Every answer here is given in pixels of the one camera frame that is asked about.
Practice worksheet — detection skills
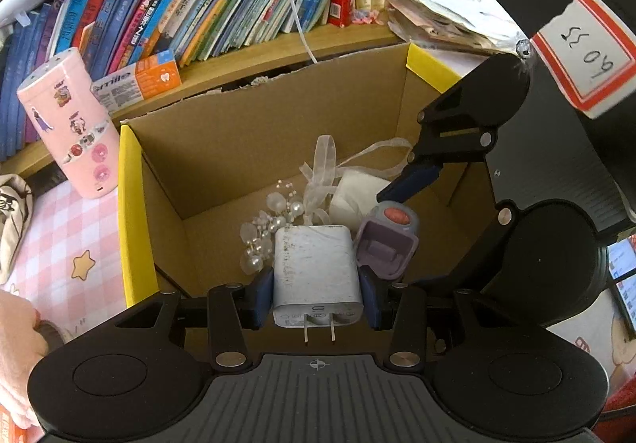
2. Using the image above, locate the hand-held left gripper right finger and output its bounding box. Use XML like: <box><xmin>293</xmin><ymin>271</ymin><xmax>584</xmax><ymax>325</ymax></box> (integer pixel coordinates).
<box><xmin>359</xmin><ymin>266</ymin><xmax>518</xmax><ymax>370</ymax></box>

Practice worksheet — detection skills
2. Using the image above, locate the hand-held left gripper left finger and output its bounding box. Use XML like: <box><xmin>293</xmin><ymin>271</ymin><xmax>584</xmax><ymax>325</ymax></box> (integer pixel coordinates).
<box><xmin>114</xmin><ymin>268</ymin><xmax>275</xmax><ymax>373</ymax></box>

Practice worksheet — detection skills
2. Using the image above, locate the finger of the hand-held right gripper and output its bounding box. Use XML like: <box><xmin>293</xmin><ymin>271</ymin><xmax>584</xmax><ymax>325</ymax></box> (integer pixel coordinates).
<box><xmin>397</xmin><ymin>207</ymin><xmax>518</xmax><ymax>297</ymax></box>
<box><xmin>376</xmin><ymin>55</ymin><xmax>531</xmax><ymax>204</ymax></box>

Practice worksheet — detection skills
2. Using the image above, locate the purple toy car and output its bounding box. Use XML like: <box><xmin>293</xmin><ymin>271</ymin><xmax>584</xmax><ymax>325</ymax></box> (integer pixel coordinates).
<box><xmin>354</xmin><ymin>204</ymin><xmax>422</xmax><ymax>281</ymax></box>

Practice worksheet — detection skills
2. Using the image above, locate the white cube block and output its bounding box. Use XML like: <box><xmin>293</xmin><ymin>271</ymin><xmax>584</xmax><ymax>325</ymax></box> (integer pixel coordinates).
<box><xmin>329</xmin><ymin>169</ymin><xmax>393</xmax><ymax>232</ymax></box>

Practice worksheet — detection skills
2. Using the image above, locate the white charger plug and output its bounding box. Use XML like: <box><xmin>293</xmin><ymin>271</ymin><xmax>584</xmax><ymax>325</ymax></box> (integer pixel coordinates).
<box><xmin>272</xmin><ymin>224</ymin><xmax>365</xmax><ymax>347</ymax></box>

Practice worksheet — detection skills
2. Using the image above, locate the pearl ribbon hair accessory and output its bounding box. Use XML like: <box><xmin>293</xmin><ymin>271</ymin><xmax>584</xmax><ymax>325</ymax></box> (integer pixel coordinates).
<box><xmin>241</xmin><ymin>135</ymin><xmax>413</xmax><ymax>275</ymax></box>

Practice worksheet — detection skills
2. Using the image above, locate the yellow cardboard box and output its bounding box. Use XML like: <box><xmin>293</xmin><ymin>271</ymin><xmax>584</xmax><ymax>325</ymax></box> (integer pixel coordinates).
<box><xmin>118</xmin><ymin>41</ymin><xmax>498</xmax><ymax>309</ymax></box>

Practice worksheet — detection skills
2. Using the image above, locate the pink plush toy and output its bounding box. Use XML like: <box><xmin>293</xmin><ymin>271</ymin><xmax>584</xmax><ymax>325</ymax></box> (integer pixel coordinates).
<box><xmin>0</xmin><ymin>293</ymin><xmax>53</xmax><ymax>429</ymax></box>

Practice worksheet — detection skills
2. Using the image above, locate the stack of papers and workbooks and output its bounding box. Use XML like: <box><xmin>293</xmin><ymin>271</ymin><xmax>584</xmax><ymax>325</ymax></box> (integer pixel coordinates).
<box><xmin>378</xmin><ymin>0</ymin><xmax>525</xmax><ymax>57</ymax></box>

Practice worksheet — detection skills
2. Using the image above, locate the pink printed desk mat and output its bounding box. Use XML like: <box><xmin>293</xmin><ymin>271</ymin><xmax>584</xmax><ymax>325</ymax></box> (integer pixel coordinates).
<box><xmin>0</xmin><ymin>177</ymin><xmax>636</xmax><ymax>443</ymax></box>

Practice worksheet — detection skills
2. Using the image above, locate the bookshelf with wooden boards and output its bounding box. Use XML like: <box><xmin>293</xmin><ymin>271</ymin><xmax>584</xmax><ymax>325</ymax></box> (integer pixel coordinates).
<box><xmin>0</xmin><ymin>0</ymin><xmax>413</xmax><ymax>180</ymax></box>

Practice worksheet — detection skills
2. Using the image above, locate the orange white toothpaste box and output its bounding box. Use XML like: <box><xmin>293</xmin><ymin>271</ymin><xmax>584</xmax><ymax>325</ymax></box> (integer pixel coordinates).
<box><xmin>92</xmin><ymin>52</ymin><xmax>182</xmax><ymax>115</ymax></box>

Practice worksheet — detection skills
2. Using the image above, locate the beige cloth bag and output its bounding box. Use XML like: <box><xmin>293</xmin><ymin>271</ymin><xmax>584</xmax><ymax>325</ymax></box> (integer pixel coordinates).
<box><xmin>0</xmin><ymin>173</ymin><xmax>37</xmax><ymax>285</ymax></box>

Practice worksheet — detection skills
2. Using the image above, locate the pink sticker canister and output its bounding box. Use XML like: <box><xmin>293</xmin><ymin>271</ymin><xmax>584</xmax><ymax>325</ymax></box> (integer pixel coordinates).
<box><xmin>17</xmin><ymin>48</ymin><xmax>120</xmax><ymax>199</ymax></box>

